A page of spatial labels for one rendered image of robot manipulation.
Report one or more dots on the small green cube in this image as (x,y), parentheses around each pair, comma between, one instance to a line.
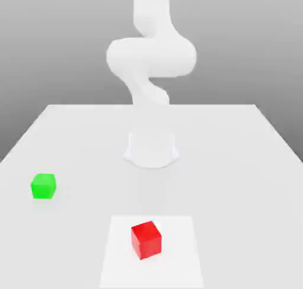
(43,186)

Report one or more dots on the small red cube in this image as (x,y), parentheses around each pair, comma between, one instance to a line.
(146,240)

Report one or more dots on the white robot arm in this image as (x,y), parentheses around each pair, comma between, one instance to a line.
(151,56)

